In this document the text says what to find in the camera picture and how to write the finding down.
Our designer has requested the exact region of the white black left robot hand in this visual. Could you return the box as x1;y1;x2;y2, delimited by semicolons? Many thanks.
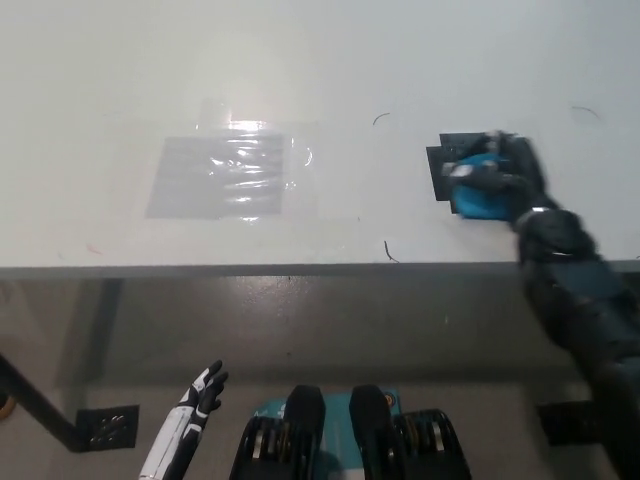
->
138;359;230;480

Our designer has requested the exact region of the black floor mount plate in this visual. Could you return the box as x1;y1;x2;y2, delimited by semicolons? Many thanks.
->
76;404;141;450

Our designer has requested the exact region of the black tape patch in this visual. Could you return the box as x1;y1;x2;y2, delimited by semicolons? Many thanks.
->
425;131;546;216

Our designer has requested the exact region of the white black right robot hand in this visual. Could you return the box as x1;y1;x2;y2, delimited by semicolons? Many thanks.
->
442;129;554;224

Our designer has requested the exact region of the clear plastic film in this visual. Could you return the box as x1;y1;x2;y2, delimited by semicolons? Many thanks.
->
198;98;362;234

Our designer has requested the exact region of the blue wavy sponge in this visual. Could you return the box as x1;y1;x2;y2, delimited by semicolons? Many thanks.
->
451;152;519;222

